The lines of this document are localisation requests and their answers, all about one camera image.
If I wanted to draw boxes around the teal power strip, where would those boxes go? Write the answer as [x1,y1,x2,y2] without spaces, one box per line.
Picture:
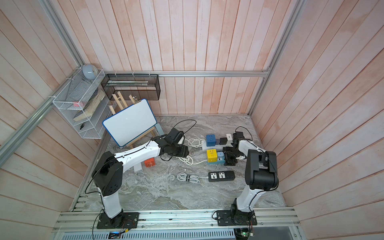
[207,152,225,165]

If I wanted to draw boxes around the yellow cube socket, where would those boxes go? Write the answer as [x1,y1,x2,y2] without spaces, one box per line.
[207,149,218,164]

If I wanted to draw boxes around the black power strip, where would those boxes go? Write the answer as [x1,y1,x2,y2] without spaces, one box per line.
[208,171,236,182]

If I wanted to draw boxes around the red cube socket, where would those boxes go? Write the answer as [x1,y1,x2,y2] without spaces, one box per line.
[144,158,156,168]

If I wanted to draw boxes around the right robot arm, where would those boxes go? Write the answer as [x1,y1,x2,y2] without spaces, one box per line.
[231,139,279,218]

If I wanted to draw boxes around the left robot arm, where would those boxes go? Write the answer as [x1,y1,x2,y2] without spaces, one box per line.
[92,128,189,220]

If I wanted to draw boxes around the black adapter plug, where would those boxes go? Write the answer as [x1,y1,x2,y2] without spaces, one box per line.
[219,138,229,145]

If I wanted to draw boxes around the blue cube socket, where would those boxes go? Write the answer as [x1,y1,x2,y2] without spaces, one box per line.
[206,134,216,147]

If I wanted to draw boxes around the white power strip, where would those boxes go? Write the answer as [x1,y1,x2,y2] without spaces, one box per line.
[202,139,233,151]

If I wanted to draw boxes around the black mesh basket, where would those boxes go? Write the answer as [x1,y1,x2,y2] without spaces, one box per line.
[101,73,161,101]

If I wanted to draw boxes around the wooden easel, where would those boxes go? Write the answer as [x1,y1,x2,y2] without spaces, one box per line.
[103,92,157,148]

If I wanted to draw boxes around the wooden block on shelf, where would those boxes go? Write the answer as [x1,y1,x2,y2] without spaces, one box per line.
[73,89,106,122]

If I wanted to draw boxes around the grey round speaker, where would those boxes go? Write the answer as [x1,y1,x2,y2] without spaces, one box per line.
[82,64,99,81]

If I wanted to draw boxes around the white coiled cable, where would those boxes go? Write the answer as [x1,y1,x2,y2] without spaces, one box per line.
[176,136,208,166]

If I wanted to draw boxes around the white bundled cable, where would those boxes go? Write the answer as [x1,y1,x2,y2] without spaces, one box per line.
[175,172,209,184]

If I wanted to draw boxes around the whiteboard with blue frame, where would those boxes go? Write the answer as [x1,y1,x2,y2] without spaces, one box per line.
[103,99,157,147]

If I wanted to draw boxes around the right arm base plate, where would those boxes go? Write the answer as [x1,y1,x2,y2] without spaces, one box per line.
[214,210,258,227]

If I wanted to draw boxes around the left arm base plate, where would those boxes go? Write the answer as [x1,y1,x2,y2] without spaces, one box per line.
[97,212,140,230]

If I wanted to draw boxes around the white wire shelf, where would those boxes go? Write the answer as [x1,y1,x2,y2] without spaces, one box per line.
[53,69,111,140]

